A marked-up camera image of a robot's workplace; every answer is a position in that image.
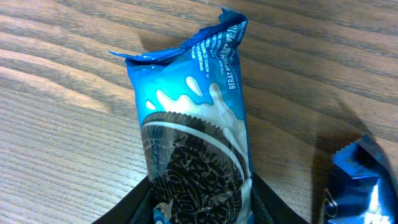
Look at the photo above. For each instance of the dark blue chocolate bar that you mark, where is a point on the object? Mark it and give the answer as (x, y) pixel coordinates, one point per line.
(361, 187)

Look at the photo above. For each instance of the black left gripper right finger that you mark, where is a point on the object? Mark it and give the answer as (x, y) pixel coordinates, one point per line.
(268, 207)

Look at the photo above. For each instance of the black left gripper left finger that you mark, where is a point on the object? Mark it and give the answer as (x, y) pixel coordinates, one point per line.
(124, 211)

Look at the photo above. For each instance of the blue Oreo cookie pack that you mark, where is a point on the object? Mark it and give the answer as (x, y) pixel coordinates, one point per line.
(190, 107)

